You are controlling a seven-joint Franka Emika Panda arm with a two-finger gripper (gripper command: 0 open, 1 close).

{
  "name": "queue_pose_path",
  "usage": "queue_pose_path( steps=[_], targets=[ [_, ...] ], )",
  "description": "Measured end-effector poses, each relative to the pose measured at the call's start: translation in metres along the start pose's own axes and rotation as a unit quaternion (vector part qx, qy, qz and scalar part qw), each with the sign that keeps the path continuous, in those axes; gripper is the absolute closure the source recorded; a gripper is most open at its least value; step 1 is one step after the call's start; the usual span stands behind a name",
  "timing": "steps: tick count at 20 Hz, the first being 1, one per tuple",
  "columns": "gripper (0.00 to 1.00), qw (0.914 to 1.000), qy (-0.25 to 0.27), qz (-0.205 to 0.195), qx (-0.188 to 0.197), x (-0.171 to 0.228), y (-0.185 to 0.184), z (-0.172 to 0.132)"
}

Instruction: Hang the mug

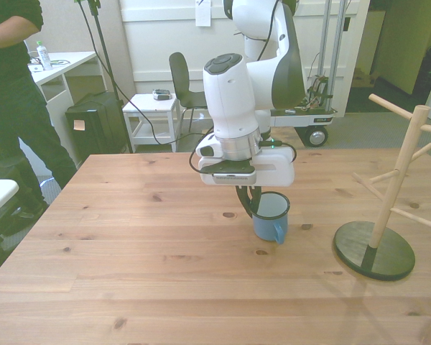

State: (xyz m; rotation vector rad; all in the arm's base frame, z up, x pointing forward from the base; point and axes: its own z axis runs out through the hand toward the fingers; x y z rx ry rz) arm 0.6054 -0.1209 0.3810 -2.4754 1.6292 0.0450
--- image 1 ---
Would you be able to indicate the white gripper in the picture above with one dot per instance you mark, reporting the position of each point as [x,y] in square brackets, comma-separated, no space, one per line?
[276,169]

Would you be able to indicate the blue enamel mug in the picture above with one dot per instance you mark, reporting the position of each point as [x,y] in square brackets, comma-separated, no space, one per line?
[265,230]

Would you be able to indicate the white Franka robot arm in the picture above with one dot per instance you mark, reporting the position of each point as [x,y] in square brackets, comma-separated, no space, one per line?
[230,93]

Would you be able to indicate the wooden mug tree stand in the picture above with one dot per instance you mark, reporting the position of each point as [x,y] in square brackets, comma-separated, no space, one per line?
[377,258]

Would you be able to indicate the wheeled robot cart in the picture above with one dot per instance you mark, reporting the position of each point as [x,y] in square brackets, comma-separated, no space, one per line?
[309,120]

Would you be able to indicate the loose wiring bundle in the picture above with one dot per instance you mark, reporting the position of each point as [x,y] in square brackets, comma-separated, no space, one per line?
[318,90]

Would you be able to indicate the small grey device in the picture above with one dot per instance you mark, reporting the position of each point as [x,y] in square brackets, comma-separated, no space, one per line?
[161,95]

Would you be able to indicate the black chair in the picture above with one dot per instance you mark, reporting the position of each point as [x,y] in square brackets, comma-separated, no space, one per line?
[181,79]

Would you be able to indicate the white side table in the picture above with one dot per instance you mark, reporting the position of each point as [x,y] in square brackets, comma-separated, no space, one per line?
[147,104]

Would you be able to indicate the black computer tower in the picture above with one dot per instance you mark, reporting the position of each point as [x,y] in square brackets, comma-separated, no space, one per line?
[97,125]

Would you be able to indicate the aluminium pole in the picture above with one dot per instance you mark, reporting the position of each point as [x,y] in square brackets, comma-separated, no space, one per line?
[339,36]
[325,36]

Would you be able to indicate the orange sticky note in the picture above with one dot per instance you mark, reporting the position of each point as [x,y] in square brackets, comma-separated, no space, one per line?
[79,125]

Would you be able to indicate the white paper sheet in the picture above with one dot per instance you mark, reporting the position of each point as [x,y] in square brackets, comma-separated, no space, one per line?
[203,14]

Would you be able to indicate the black tripod stand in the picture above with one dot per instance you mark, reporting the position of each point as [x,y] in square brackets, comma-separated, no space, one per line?
[106,61]

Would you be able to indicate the white desk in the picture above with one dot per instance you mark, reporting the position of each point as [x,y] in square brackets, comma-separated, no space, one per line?
[68,59]

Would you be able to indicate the clear plastic bottle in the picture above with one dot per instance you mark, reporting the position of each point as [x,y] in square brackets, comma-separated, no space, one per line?
[44,57]

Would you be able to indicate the white rounded board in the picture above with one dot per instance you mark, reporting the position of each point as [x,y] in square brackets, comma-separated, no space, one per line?
[0,196]

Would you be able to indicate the white power adapter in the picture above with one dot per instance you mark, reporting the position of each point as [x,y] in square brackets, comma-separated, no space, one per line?
[35,67]

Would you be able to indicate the person in black clothes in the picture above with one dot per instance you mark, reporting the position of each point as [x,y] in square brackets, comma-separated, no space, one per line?
[14,108]

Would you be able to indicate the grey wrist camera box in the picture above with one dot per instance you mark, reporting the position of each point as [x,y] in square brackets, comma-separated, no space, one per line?
[233,178]

